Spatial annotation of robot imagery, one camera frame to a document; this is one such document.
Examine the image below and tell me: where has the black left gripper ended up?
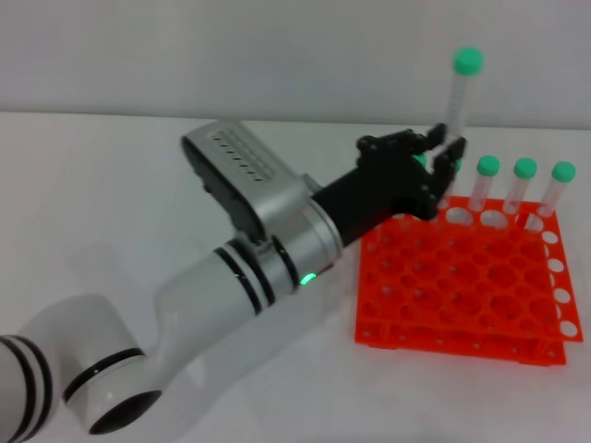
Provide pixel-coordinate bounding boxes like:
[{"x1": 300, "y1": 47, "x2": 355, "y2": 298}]
[{"x1": 311, "y1": 121, "x2": 467, "y2": 249}]

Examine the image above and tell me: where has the orange test tube rack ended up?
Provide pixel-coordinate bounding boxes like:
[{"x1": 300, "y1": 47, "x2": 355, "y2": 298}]
[{"x1": 354, "y1": 196, "x2": 585, "y2": 366}]

